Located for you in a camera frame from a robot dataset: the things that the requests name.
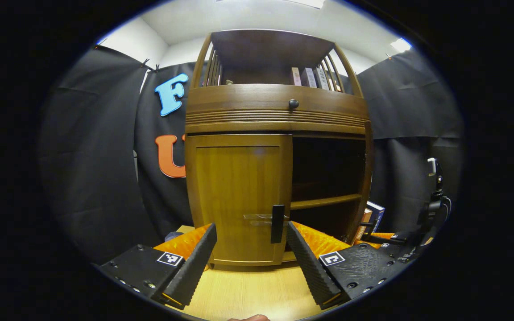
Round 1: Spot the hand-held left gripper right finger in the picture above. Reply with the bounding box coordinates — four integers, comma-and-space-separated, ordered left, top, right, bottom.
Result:
286, 221, 407, 310

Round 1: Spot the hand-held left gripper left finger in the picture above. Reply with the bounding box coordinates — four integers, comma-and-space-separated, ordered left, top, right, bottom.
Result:
99, 223, 218, 310

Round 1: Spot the wooden cabinet door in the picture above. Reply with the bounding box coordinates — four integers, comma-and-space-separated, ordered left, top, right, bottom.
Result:
345, 119, 374, 245
185, 134, 293, 267

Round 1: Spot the wooden double-door shoe cabinet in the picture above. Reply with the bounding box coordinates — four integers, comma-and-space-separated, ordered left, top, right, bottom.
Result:
184, 29, 373, 269

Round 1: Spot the brown book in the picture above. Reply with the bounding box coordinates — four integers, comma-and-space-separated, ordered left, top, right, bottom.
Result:
355, 208, 373, 241

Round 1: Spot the dark blue book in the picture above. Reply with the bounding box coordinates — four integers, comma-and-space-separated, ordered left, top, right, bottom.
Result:
366, 201, 386, 233

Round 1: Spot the grey spine book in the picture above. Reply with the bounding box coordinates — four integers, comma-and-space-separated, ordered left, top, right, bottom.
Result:
315, 66, 330, 91

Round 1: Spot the ceiling light panel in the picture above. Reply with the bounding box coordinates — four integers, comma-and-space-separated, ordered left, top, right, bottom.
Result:
283, 0, 327, 10
390, 37, 412, 54

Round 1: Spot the mauve spine book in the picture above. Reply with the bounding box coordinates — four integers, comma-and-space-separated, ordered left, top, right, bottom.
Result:
301, 67, 318, 88

